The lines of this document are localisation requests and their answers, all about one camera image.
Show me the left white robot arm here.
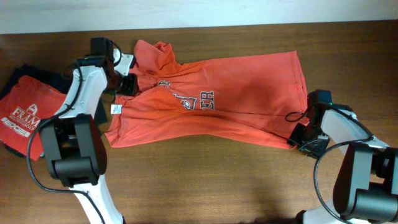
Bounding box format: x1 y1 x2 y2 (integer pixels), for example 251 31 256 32
38 54 136 223

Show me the folded red Fram t-shirt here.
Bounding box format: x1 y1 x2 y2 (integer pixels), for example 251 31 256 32
1 75 66 155

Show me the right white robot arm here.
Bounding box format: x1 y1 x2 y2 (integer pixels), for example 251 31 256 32
288 103 397 223

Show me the folded dark navy garment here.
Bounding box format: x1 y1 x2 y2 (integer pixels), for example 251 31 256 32
0 63 108 158

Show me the orange McKinney Boyd soccer t-shirt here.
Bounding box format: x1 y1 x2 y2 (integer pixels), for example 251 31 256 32
106 40 307 149

